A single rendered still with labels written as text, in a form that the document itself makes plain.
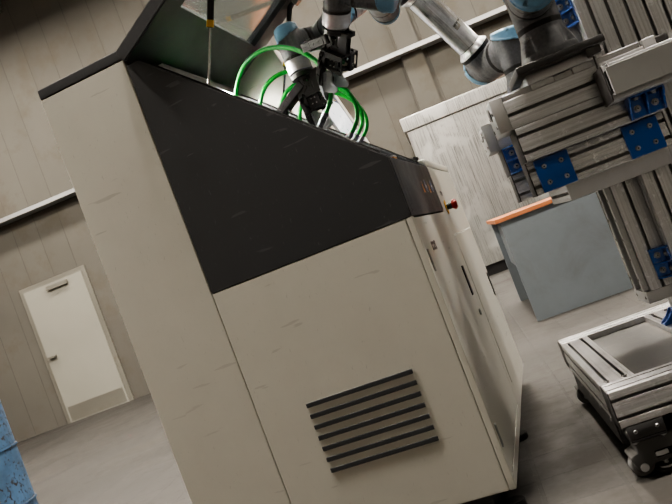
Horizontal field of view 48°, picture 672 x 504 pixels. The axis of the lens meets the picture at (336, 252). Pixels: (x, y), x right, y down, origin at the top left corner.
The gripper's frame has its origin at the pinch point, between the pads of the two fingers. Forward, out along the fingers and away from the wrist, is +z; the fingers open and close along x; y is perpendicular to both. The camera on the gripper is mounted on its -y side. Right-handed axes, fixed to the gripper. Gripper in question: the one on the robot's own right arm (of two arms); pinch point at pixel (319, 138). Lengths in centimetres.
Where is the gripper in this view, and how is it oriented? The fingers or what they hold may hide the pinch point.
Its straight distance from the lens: 229.0
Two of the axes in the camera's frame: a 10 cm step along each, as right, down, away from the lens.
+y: 9.0, -3.5, -2.6
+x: 2.5, -0.7, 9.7
